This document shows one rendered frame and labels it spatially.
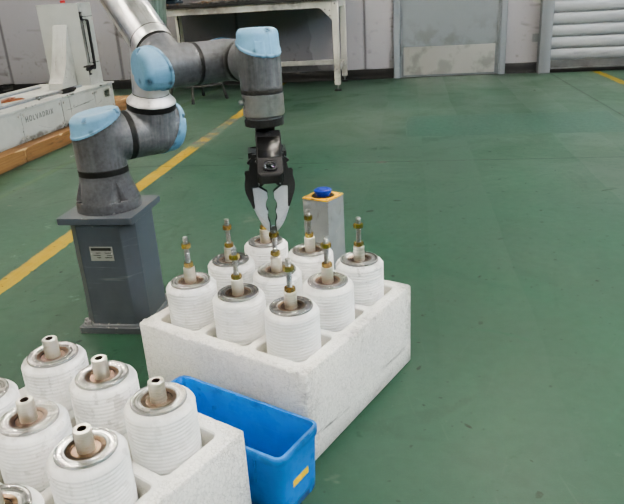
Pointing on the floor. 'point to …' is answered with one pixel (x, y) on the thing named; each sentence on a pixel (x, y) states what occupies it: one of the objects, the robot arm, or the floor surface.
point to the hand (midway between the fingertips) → (273, 225)
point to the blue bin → (264, 441)
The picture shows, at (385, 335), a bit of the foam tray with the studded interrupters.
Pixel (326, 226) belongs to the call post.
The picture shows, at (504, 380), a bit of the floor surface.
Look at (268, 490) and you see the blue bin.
